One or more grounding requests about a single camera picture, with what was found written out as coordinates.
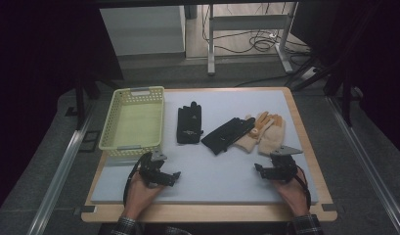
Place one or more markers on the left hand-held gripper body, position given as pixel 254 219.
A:
pixel 150 168

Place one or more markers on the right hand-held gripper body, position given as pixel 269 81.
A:
pixel 284 163

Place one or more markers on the yellow-green plastic basket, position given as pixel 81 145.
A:
pixel 135 124

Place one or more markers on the black glove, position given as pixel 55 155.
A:
pixel 188 125
pixel 225 135

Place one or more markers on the person's left hand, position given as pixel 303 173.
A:
pixel 140 196

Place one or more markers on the person's right hand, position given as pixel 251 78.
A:
pixel 292 194

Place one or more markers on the pale blue foam mat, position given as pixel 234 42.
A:
pixel 200 176

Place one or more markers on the beige glove with orange palm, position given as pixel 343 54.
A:
pixel 272 135
pixel 249 138

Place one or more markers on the black stand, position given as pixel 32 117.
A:
pixel 346 94
pixel 80 101

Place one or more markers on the white power strip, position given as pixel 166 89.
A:
pixel 309 73

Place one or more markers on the white cabinet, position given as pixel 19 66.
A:
pixel 145 29

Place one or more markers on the aluminium floor rail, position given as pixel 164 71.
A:
pixel 57 176
pixel 367 163

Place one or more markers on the grey metal desk frame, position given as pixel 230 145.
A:
pixel 246 23

